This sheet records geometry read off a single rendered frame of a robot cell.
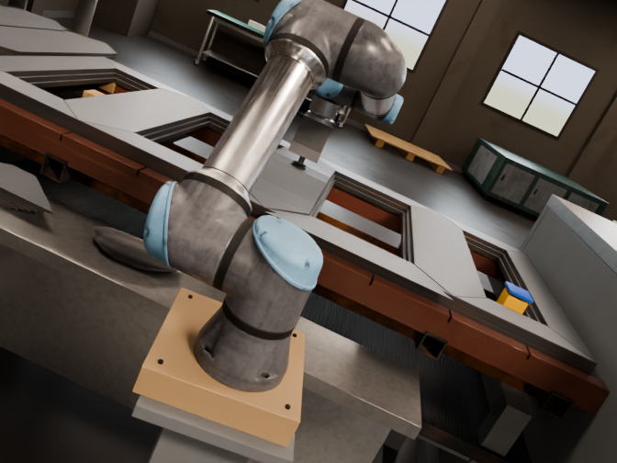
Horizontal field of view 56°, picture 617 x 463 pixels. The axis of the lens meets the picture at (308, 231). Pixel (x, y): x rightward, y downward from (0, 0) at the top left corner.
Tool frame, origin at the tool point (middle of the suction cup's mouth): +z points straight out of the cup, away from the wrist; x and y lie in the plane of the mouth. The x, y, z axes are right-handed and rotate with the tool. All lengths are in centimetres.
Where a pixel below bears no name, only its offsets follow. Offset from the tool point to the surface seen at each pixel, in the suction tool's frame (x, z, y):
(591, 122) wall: -847, -77, -386
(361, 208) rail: -26.8, 9.1, -23.3
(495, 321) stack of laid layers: 40, 3, -53
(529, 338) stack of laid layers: 40, 3, -61
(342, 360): 53, 19, -25
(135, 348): 44, 42, 16
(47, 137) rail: 39, 7, 50
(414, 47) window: -815, -66, -69
